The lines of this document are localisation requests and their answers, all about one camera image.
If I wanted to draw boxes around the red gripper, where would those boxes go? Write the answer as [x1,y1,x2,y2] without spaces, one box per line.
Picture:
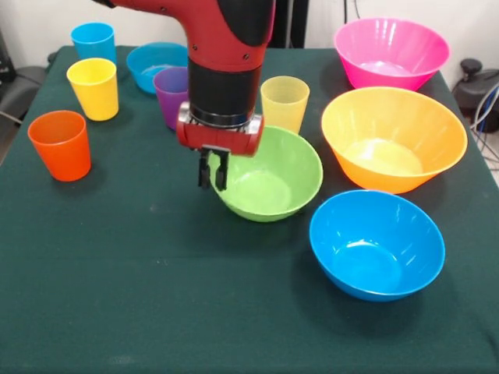
[175,101,266,192]

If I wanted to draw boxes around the green bowl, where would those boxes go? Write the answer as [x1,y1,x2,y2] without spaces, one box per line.
[208,125,324,223]

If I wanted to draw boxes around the large blue bowl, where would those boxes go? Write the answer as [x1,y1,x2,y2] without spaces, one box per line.
[309,189,447,303]

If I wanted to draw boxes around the pink bowl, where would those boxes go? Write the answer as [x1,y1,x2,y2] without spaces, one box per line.
[333,17,451,94]

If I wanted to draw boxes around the purple cup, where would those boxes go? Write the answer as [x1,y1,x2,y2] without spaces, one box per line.
[152,65,191,131]

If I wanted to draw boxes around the pale translucent yellow cup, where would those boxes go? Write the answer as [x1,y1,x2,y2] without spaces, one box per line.
[260,76,310,136]

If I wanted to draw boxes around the dark green tablecloth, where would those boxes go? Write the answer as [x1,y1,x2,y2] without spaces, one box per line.
[0,44,499,374]

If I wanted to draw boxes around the small blue bowl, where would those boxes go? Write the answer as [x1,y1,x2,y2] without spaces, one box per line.
[126,41,190,95]

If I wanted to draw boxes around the red cup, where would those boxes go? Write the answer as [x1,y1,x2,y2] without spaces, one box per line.
[27,110,92,183]

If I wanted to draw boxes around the blue cup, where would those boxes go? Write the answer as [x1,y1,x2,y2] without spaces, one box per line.
[70,22,117,65]

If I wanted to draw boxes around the orange bowl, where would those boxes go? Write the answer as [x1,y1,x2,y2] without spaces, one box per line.
[321,86,469,195]

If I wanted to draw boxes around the black wall cables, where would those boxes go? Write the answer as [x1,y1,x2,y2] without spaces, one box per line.
[342,0,362,21]

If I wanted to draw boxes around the tangle of floor cables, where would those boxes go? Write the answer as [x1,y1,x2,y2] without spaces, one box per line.
[469,83,499,172]

